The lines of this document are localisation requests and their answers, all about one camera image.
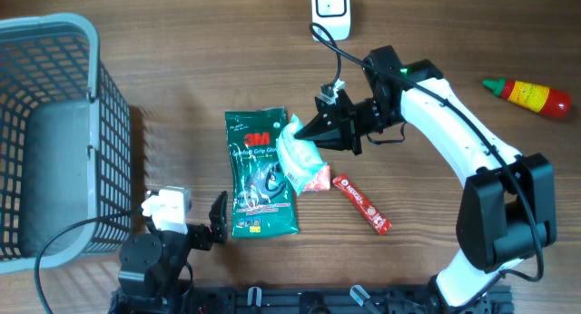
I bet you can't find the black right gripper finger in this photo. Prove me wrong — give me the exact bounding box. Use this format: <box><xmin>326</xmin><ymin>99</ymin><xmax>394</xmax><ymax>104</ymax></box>
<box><xmin>294</xmin><ymin>109</ymin><xmax>345</xmax><ymax>141</ymax></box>
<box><xmin>314</xmin><ymin>138</ymin><xmax>353</xmax><ymax>151</ymax></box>

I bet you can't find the red stick sachet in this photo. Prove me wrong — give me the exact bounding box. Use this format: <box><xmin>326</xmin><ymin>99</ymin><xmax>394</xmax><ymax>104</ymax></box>
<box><xmin>332</xmin><ymin>174</ymin><xmax>391</xmax><ymax>236</ymax></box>

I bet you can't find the light blue wipes pack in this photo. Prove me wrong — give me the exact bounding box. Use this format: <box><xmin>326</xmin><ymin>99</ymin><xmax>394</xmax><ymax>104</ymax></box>
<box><xmin>276</xmin><ymin>114</ymin><xmax>328</xmax><ymax>195</ymax></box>

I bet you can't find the small red patterned box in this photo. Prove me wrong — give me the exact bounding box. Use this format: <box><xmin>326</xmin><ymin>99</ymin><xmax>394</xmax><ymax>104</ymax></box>
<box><xmin>303</xmin><ymin>165</ymin><xmax>331</xmax><ymax>191</ymax></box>

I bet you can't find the green 3M gloves packet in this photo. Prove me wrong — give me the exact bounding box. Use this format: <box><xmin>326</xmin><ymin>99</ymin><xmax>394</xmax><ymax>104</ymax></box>
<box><xmin>225</xmin><ymin>107</ymin><xmax>300</xmax><ymax>239</ymax></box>

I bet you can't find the red yellow sauce bottle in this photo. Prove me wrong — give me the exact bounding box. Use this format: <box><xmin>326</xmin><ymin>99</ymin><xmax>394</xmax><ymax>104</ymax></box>
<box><xmin>483</xmin><ymin>78</ymin><xmax>572</xmax><ymax>119</ymax></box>

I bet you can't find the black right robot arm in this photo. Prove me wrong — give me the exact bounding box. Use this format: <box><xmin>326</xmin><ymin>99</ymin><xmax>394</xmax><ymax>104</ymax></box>
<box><xmin>297</xmin><ymin>46</ymin><xmax>556</xmax><ymax>313</ymax></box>

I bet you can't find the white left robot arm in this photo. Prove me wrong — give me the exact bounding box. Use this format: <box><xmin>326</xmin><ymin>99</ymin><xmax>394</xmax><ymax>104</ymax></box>
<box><xmin>109</xmin><ymin>186</ymin><xmax>228</xmax><ymax>313</ymax></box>

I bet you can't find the white barcode scanner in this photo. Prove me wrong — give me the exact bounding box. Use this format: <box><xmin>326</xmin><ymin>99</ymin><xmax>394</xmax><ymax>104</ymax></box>
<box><xmin>311</xmin><ymin>0</ymin><xmax>351</xmax><ymax>41</ymax></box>

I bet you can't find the grey plastic shopping basket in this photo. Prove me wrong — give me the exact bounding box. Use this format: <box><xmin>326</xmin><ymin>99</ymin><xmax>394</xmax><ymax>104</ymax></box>
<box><xmin>1</xmin><ymin>13</ymin><xmax>133</xmax><ymax>274</ymax></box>

